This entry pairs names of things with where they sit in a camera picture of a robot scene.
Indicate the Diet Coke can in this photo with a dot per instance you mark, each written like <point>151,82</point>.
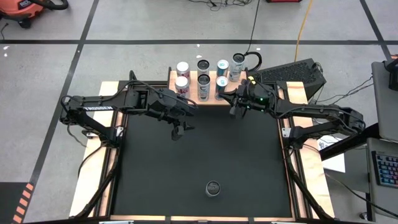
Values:
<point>183,69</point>
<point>182,87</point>

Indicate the black table mat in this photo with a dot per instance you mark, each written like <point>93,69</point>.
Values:
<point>202,161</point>

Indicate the Celsius Arctic Vibe can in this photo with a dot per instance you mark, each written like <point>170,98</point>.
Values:
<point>213,188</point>
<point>236,67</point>

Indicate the white Celsius can yellow base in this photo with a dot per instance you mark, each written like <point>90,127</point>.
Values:
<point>203,88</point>

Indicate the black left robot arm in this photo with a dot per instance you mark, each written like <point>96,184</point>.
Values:
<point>93,109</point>

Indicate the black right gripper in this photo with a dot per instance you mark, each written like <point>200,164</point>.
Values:
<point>256,96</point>

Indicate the white paper sheet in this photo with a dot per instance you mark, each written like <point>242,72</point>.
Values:
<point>334,163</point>

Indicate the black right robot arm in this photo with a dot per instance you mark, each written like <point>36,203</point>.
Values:
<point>326,118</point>

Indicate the slim silver Red Bull can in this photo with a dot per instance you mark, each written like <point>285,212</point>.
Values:
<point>221,87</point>

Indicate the blue Red Bull can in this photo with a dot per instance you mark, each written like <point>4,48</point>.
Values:
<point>222,67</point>

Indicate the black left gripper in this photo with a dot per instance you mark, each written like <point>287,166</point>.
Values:
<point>168,105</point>

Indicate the Celsius Tropical Vibe can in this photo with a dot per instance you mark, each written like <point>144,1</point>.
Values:
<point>203,66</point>

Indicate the computer keyboard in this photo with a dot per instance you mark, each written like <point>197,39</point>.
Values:
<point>387,168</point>

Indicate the grey desk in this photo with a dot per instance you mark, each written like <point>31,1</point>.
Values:
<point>385,105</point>
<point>382,199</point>

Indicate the orange shop vacuum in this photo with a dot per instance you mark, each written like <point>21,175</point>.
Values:
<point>18,9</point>

